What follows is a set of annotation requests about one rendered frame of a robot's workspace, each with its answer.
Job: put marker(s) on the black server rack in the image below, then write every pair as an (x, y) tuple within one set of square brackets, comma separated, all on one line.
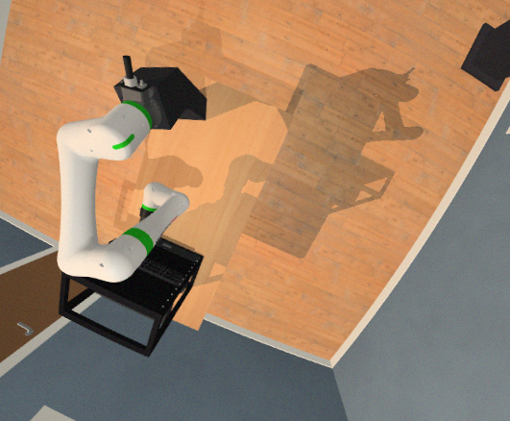
[(148, 291)]

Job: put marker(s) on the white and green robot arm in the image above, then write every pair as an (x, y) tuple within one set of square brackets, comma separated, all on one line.
[(115, 137)]

